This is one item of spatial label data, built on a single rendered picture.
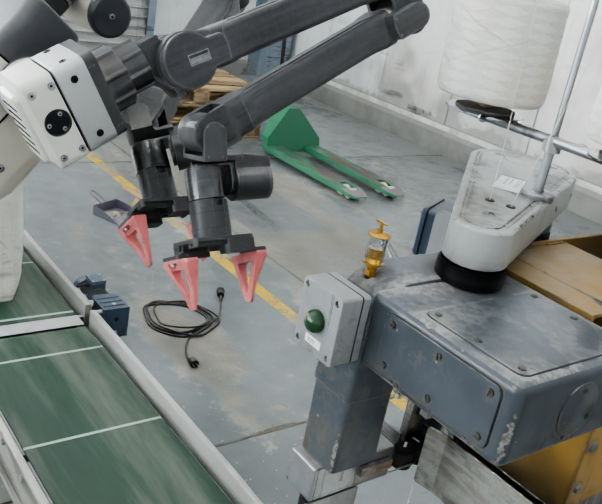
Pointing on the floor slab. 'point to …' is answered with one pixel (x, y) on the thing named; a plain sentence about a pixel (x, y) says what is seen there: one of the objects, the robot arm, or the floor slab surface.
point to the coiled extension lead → (184, 326)
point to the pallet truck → (278, 137)
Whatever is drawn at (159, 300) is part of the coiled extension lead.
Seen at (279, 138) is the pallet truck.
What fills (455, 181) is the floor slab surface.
